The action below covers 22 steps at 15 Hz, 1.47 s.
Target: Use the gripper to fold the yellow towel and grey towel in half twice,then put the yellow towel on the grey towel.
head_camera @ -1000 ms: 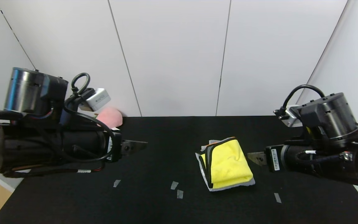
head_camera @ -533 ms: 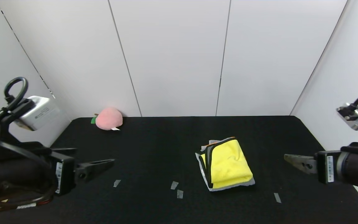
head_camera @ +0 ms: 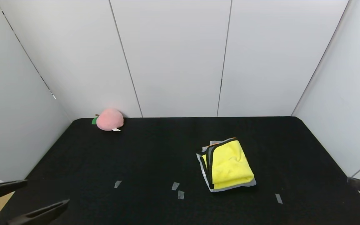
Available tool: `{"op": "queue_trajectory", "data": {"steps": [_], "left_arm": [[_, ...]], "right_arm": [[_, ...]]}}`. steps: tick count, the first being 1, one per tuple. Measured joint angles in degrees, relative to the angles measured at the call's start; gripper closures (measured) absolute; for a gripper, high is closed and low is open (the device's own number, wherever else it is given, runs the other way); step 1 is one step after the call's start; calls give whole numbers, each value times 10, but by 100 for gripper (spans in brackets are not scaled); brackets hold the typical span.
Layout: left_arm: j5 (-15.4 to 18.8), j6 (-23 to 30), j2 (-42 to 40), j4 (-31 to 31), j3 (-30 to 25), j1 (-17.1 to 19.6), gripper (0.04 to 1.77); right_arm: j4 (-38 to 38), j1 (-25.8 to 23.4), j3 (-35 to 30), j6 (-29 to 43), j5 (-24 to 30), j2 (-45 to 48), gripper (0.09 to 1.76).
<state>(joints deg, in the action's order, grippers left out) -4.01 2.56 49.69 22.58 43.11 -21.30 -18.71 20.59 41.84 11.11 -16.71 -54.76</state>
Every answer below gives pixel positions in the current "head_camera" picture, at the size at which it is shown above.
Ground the grey towel with orange marks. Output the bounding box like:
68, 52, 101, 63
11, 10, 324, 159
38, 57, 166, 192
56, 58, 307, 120
196, 137, 257, 193

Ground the yellow towel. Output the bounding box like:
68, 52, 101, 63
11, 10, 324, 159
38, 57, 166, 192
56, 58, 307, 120
199, 138, 255, 190

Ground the pink peach plush toy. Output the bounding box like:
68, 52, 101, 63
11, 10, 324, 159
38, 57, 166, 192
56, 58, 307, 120
92, 108, 124, 132

